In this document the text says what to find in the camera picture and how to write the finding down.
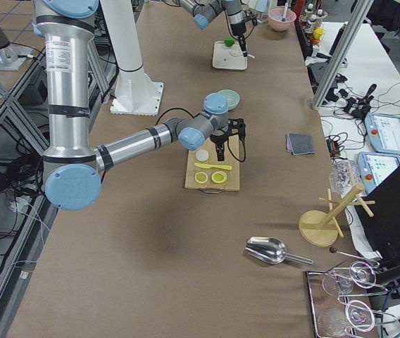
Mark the grey folded cloth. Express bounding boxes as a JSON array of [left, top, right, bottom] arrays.
[[286, 133, 315, 156]]

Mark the beige rabbit tray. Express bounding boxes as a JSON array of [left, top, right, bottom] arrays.
[[212, 41, 247, 70]]

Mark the far teach pendant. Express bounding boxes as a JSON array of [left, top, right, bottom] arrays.
[[364, 113, 400, 156]]

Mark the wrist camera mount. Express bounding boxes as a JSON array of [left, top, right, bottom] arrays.
[[244, 12, 258, 27], [228, 118, 246, 143]]

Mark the metal scoop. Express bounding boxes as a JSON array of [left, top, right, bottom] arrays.
[[245, 237, 314, 265]]

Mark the lemon slice stack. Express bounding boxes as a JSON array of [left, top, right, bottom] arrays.
[[194, 171, 208, 184]]

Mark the green lime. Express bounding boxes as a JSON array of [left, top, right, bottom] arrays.
[[224, 38, 235, 47]]

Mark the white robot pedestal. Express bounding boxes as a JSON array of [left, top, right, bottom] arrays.
[[101, 0, 163, 116]]

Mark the pink bowl with ice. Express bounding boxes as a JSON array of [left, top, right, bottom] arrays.
[[268, 7, 296, 32]]

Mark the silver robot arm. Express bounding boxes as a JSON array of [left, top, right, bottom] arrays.
[[33, 1, 229, 211], [173, 0, 251, 58]]

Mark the teach pendant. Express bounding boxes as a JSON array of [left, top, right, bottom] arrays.
[[364, 113, 400, 156], [357, 151, 400, 192]]

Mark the aluminium frame post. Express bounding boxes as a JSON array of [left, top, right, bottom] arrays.
[[311, 0, 373, 110]]

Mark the wire glass rack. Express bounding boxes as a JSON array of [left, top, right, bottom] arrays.
[[305, 261, 400, 337]]

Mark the near teach pendant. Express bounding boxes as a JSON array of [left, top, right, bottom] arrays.
[[357, 151, 400, 192]]

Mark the green ceramic bowl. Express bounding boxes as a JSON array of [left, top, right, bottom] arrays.
[[218, 89, 240, 111]]

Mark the bamboo cutting board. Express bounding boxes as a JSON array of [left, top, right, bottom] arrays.
[[185, 135, 241, 192]]

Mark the clear plastic container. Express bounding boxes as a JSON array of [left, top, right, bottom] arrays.
[[330, 160, 361, 195]]

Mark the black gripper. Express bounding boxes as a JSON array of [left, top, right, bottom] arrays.
[[210, 130, 229, 161], [230, 21, 248, 57]]

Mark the yellow plastic knife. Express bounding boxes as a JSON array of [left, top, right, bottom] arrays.
[[194, 162, 233, 170]]

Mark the lemon slice upper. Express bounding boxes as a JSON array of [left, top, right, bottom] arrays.
[[211, 170, 227, 184]]

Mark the wooden mug tree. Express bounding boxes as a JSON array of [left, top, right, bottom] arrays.
[[299, 183, 375, 247]]

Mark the black monitor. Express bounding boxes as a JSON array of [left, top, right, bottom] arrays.
[[355, 166, 400, 263]]

